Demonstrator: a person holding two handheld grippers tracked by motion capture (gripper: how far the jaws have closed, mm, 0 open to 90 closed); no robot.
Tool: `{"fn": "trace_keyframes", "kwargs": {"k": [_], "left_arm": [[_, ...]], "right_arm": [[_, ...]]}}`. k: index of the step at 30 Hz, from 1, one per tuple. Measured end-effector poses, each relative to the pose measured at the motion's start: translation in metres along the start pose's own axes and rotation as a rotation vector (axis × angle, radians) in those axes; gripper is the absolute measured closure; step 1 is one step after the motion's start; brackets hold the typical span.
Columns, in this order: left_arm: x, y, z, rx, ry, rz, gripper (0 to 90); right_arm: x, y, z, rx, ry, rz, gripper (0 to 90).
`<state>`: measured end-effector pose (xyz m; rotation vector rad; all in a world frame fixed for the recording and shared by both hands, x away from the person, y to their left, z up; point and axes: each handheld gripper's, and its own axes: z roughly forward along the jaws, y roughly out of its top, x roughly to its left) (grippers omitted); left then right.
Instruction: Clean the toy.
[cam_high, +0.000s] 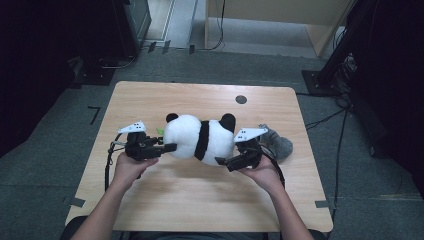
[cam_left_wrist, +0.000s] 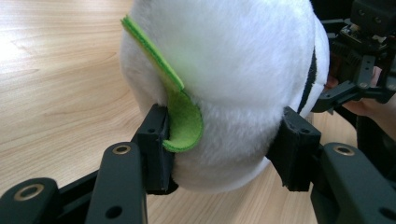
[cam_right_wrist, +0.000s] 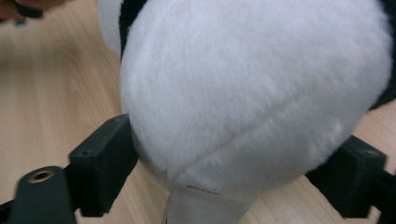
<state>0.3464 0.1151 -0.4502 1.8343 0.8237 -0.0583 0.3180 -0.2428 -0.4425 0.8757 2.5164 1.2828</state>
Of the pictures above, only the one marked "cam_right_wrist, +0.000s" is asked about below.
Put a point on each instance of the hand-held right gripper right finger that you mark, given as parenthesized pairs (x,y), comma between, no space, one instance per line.
(351,177)

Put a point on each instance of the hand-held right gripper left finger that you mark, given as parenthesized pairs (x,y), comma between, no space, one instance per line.
(102,168)

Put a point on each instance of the panda plush toy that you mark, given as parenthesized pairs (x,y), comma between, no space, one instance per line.
(249,93)

